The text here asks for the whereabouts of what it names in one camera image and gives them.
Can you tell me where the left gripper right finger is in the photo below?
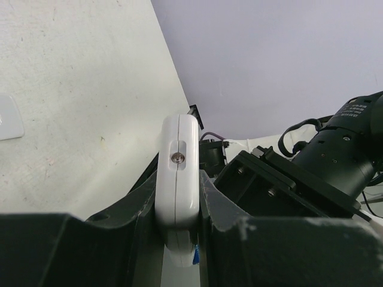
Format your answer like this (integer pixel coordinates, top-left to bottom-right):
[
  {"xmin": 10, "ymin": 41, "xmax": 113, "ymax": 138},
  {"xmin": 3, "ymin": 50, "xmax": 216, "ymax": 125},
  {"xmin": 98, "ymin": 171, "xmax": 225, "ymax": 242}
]
[{"xmin": 198, "ymin": 171, "xmax": 382, "ymax": 286}]

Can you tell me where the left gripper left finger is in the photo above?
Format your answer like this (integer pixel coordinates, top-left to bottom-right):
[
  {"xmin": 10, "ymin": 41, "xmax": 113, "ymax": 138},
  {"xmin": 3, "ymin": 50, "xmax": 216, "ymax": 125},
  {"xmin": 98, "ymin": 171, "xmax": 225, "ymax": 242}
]
[{"xmin": 1, "ymin": 160, "xmax": 164, "ymax": 286}]

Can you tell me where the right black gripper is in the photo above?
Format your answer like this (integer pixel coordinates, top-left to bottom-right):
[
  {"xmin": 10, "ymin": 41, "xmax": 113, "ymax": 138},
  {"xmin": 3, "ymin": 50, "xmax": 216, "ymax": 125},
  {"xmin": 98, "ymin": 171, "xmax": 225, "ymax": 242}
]
[{"xmin": 187, "ymin": 103, "xmax": 361, "ymax": 218}]

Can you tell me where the white grey-faced remote control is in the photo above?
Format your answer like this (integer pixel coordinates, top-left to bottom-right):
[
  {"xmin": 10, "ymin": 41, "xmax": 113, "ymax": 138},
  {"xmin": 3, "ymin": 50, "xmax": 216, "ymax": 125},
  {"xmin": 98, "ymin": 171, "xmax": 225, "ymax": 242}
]
[{"xmin": 154, "ymin": 114, "xmax": 199, "ymax": 267}]

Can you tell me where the white battery cover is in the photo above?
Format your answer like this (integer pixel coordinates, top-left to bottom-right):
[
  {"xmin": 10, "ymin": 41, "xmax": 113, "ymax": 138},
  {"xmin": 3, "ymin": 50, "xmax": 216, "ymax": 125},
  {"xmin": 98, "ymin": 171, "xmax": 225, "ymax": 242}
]
[{"xmin": 0, "ymin": 94, "xmax": 25, "ymax": 141}]

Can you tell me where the blue battery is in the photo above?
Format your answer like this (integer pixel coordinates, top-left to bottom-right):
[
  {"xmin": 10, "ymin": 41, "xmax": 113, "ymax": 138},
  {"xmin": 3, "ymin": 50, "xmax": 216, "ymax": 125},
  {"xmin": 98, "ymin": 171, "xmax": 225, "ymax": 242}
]
[{"xmin": 192, "ymin": 245, "xmax": 200, "ymax": 265}]

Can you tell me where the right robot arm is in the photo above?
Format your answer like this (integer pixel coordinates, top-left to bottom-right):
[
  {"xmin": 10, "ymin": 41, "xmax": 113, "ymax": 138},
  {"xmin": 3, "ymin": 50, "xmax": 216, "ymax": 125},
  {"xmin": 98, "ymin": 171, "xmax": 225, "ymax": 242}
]
[{"xmin": 199, "ymin": 92, "xmax": 382, "ymax": 218}]

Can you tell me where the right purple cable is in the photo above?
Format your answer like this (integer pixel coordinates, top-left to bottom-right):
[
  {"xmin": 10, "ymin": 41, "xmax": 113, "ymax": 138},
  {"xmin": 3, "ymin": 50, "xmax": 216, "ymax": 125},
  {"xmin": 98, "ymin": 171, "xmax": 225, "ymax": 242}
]
[{"xmin": 199, "ymin": 130, "xmax": 225, "ymax": 143}]

